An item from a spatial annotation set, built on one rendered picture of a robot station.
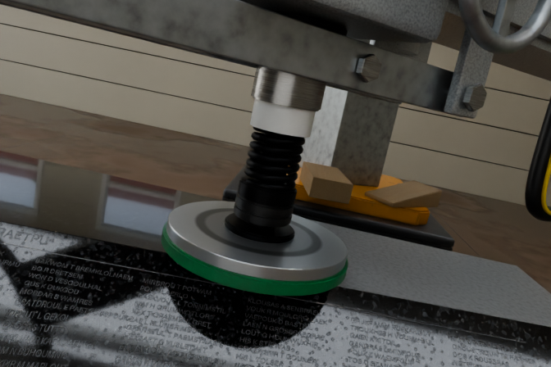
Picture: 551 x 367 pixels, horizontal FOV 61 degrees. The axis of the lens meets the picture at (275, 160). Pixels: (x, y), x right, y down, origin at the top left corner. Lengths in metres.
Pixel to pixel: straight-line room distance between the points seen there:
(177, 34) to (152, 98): 6.66
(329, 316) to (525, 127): 6.92
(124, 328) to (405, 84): 0.42
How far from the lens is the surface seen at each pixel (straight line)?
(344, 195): 1.14
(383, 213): 1.27
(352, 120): 1.35
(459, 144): 7.13
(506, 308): 0.73
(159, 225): 0.69
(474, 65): 0.61
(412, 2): 0.49
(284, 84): 0.50
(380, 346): 0.61
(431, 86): 0.60
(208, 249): 0.48
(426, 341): 0.63
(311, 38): 0.47
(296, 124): 0.51
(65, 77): 7.55
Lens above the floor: 1.04
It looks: 10 degrees down
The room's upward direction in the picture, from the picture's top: 12 degrees clockwise
